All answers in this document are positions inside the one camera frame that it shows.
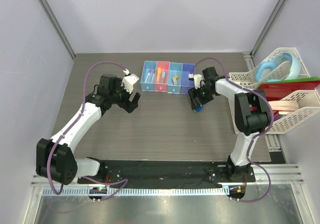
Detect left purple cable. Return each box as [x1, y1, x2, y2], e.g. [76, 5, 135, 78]
[47, 61, 129, 202]

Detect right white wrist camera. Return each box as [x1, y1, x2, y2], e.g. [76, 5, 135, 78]
[188, 73, 204, 89]

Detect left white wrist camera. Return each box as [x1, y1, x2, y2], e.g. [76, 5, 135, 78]
[122, 69, 140, 94]

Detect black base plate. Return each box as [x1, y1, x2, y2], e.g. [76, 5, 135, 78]
[46, 158, 256, 184]

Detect colourful book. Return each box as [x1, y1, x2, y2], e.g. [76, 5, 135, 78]
[273, 110, 290, 122]

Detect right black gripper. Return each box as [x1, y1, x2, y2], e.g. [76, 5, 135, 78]
[187, 83, 214, 110]

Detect pink drawer bin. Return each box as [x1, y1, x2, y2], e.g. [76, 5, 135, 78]
[154, 61, 170, 93]

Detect blue stamp block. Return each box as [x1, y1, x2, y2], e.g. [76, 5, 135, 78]
[193, 106, 203, 113]

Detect red folder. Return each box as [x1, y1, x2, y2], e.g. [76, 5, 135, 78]
[257, 80, 320, 101]

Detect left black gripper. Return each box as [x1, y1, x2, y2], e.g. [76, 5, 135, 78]
[109, 78, 140, 113]

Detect yellow highlighter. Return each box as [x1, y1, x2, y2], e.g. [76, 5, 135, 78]
[156, 67, 162, 83]

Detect slotted cable duct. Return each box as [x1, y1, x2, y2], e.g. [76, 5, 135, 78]
[41, 187, 230, 197]

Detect white mesh file rack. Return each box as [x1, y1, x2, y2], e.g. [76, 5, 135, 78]
[229, 47, 320, 134]

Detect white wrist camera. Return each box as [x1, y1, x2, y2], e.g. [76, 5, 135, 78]
[188, 73, 204, 89]
[122, 69, 140, 94]

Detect green folder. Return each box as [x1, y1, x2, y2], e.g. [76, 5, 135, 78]
[259, 77, 320, 87]

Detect blue-capped clear tube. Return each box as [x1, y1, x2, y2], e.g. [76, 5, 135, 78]
[161, 71, 167, 84]

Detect white pink-capped marker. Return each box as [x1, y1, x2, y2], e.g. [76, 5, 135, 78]
[145, 69, 152, 83]

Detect light blue drawer bin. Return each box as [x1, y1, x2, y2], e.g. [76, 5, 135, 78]
[140, 60, 157, 92]

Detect light blue headphones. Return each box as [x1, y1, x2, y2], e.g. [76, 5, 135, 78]
[254, 52, 302, 82]

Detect beige eraser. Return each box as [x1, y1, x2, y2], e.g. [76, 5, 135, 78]
[175, 75, 180, 85]

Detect aluminium rail frame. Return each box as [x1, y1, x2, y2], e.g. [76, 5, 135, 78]
[31, 165, 305, 186]

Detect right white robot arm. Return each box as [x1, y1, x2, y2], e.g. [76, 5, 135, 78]
[188, 67, 273, 182]

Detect purple drawer bin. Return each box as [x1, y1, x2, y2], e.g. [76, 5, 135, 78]
[180, 63, 196, 95]

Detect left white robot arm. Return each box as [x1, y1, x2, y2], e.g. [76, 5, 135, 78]
[36, 74, 141, 185]

